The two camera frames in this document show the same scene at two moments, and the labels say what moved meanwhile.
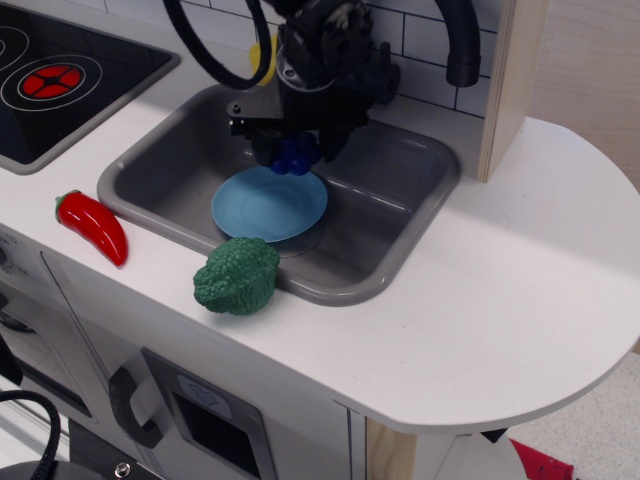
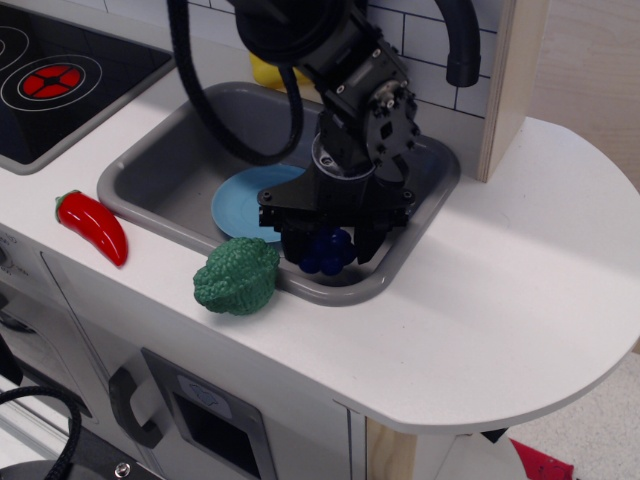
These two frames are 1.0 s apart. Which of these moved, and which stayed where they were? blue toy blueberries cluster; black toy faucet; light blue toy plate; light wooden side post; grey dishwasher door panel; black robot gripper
Moved: black robot gripper; blue toy blueberries cluster
Stayed: black toy faucet; light blue toy plate; light wooden side post; grey dishwasher door panel
